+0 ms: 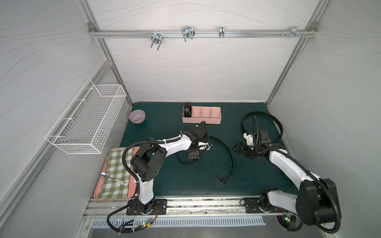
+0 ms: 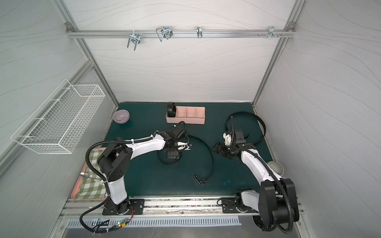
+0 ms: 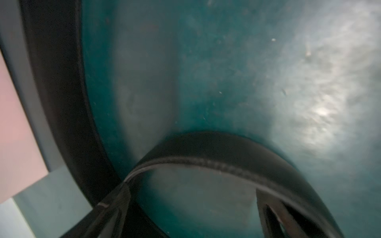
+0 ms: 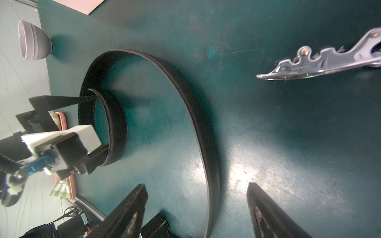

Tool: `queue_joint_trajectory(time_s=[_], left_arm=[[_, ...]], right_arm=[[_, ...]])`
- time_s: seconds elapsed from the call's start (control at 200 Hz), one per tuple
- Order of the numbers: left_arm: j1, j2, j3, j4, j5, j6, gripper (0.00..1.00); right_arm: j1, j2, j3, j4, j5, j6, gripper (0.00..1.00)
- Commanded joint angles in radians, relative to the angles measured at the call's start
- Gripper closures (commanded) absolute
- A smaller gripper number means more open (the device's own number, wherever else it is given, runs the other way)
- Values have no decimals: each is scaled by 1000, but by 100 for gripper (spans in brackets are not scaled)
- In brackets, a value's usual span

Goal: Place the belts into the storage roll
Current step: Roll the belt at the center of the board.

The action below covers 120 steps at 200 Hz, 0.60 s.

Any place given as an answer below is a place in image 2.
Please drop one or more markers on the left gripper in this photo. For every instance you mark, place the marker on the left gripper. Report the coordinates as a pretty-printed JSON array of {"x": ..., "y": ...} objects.
[{"x": 172, "y": 153}]

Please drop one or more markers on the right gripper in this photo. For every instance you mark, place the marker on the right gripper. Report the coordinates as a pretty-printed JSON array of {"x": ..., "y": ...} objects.
[{"x": 222, "y": 149}]

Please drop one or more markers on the long black belt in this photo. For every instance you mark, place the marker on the long black belt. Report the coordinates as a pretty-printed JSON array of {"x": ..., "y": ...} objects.
[{"x": 171, "y": 110}]

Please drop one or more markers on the pink divided storage box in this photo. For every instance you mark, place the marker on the pink divided storage box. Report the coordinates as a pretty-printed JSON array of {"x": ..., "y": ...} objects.
[{"x": 190, "y": 115}]

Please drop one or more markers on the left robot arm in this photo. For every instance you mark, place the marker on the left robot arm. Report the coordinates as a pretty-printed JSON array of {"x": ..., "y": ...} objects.
[{"x": 116, "y": 158}]

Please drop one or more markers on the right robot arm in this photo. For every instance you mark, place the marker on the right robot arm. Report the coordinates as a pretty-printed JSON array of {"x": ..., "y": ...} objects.
[{"x": 276, "y": 201}]

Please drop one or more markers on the purple bowl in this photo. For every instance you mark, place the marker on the purple bowl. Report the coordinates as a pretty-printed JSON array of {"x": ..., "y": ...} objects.
[{"x": 121, "y": 116}]

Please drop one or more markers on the white ribbed cup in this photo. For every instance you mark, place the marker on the white ribbed cup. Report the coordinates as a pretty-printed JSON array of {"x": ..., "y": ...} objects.
[{"x": 276, "y": 167}]

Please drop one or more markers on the metal spoon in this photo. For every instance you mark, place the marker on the metal spoon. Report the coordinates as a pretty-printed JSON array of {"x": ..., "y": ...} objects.
[{"x": 85, "y": 176}]

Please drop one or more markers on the metal hook clamp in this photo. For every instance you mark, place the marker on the metal hook clamp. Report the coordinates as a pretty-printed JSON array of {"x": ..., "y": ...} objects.
[
  {"x": 199, "y": 32},
  {"x": 164, "y": 32},
  {"x": 271, "y": 33},
  {"x": 134, "y": 39}
]

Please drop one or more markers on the green checked cloth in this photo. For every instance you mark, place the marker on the green checked cloth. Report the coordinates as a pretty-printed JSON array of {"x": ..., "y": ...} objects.
[{"x": 92, "y": 184}]

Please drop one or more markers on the pink tray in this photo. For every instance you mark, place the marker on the pink tray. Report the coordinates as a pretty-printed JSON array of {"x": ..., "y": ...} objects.
[{"x": 78, "y": 181}]

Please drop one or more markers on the front aluminium frame rail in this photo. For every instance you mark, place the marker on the front aluminium frame rail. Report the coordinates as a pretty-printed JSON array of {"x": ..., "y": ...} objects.
[{"x": 154, "y": 207}]

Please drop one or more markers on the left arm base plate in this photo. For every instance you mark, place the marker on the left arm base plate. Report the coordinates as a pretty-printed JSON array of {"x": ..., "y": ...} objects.
[{"x": 127, "y": 207}]

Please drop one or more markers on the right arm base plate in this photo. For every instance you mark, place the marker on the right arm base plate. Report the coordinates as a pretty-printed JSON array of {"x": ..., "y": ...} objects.
[{"x": 232, "y": 205}]

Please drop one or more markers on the horizontal aluminium rail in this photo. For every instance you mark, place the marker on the horizontal aluminium rail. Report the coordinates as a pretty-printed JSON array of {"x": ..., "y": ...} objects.
[{"x": 177, "y": 34}]

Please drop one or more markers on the white wire basket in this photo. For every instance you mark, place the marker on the white wire basket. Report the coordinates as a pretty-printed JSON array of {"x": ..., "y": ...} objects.
[{"x": 58, "y": 124}]

